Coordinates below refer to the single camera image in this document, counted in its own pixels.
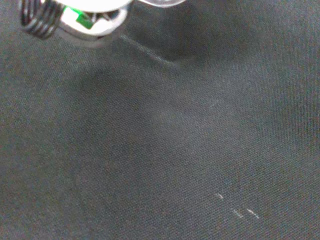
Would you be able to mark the black cloth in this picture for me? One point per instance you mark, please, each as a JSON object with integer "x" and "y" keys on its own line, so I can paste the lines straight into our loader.
{"x": 160, "y": 140}

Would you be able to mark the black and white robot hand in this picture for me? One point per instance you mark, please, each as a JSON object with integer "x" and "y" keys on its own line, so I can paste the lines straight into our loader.
{"x": 82, "y": 22}

